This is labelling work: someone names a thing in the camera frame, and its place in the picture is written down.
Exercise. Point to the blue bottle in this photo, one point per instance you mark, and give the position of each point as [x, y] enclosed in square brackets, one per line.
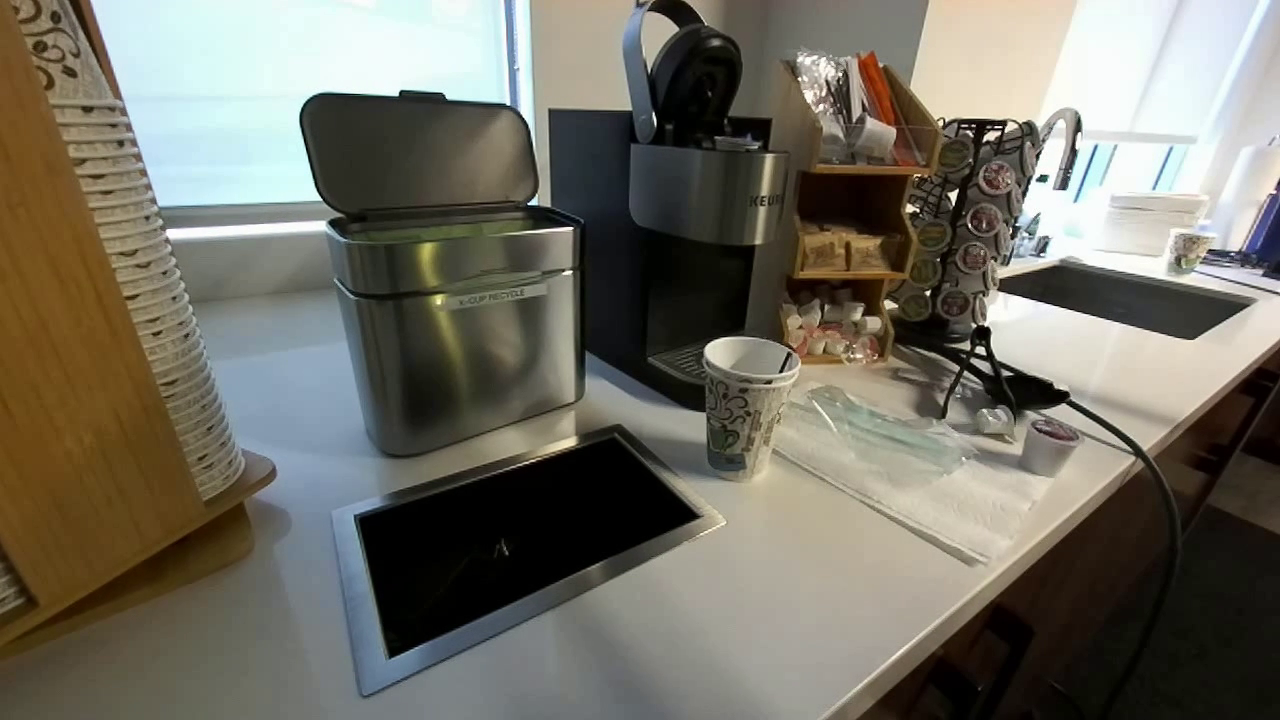
[1265, 230]

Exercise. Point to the brown packets in organizer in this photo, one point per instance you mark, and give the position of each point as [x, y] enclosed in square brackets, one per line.
[842, 249]

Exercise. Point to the dark counter sink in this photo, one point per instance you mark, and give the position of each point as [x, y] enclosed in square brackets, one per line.
[1127, 298]

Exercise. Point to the steel framed counter trash chute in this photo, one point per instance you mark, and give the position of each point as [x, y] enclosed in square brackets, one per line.
[522, 545]

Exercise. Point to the dark curved faucet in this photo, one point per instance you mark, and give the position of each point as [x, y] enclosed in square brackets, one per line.
[1062, 135]

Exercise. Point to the stack of patterned paper cups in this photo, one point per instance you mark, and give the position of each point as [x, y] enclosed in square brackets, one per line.
[146, 266]

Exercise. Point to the coffee pod in carousel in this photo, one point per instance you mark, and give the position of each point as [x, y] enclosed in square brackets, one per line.
[994, 223]
[958, 256]
[955, 154]
[923, 230]
[916, 300]
[958, 305]

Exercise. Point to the bright window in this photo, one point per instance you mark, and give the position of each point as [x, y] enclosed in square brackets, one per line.
[306, 92]

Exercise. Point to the orange packet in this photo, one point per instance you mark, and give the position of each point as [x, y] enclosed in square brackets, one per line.
[882, 84]

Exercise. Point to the small patterned cup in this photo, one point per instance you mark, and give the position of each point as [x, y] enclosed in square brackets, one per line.
[1189, 249]

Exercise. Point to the clear zip bag teal strip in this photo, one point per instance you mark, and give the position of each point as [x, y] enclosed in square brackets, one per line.
[892, 460]

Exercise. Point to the stainless steel lidded bin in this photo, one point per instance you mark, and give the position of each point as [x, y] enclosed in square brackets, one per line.
[452, 332]

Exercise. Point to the plastic wrapped utensil packets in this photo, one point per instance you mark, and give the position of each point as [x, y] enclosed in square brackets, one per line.
[830, 107]

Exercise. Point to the single coffee pod dark lid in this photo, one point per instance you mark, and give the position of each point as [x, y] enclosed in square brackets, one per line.
[1050, 447]

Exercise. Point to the wooden condiment organizer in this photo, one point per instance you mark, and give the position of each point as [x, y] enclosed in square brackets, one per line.
[852, 192]

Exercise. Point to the stack of white plates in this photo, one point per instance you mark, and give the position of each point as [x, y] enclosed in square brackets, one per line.
[1150, 223]

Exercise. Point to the black silver pod coffeemaker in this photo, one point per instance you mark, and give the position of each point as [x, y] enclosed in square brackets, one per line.
[702, 192]

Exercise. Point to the white bottle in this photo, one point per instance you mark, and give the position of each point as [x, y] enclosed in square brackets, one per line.
[1241, 184]

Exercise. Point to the wooden cup dispenser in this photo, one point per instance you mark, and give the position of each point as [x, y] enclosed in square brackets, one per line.
[65, 403]

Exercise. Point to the patterned paper cup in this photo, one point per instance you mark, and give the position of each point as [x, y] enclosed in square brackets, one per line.
[743, 414]

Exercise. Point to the pile of small sugar packets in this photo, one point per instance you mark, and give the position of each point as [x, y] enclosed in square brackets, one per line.
[825, 328]

